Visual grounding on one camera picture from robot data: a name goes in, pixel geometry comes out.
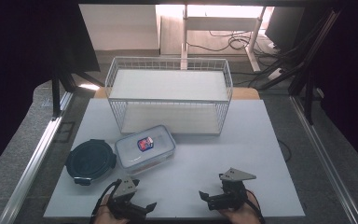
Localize round dark blue lidded container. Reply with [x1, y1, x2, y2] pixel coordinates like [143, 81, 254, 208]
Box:
[64, 138, 117, 187]

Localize clear rectangular lidded container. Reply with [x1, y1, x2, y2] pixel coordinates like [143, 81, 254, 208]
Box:
[115, 124, 177, 175]

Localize black metal stand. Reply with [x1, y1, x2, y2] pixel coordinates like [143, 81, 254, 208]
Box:
[50, 70, 105, 121]
[256, 7, 343, 126]

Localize white cabinet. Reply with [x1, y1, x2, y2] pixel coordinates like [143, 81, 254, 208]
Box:
[78, 4, 162, 52]

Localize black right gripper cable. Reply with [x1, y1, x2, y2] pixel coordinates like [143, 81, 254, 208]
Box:
[244, 189, 266, 224]

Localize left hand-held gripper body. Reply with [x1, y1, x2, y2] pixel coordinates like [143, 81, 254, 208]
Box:
[106, 176, 147, 222]

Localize black monitor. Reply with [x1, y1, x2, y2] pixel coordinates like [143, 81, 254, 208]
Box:
[264, 7, 306, 52]

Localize white desk frame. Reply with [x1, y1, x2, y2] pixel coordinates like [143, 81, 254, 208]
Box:
[181, 4, 267, 73]

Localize thin black cable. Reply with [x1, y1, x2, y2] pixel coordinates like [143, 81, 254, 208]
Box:
[276, 138, 293, 163]

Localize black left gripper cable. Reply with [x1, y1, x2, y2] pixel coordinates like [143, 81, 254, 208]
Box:
[89, 179, 123, 224]

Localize person's left hand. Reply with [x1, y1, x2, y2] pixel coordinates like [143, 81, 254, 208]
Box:
[92, 194, 131, 224]

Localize aluminium frame rail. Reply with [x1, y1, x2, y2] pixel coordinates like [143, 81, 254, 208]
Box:
[288, 94, 358, 224]
[0, 91, 75, 224]

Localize dark curtain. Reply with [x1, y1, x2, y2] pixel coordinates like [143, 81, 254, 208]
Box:
[304, 0, 358, 179]
[0, 0, 101, 181]

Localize black floor cables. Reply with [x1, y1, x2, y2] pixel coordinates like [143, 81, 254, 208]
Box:
[186, 30, 254, 53]

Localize white wire storage rack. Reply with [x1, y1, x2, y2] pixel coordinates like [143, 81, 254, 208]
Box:
[104, 56, 233, 136]

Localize white power strip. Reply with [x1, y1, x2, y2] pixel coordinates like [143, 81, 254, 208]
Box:
[267, 67, 285, 81]

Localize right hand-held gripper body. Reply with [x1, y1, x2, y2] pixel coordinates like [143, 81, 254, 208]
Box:
[208, 167, 257, 212]

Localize person's right hand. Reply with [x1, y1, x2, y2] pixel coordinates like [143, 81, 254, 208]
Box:
[218, 189, 262, 224]

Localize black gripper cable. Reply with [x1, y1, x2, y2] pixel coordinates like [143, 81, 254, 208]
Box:
[89, 179, 123, 224]
[244, 189, 266, 224]

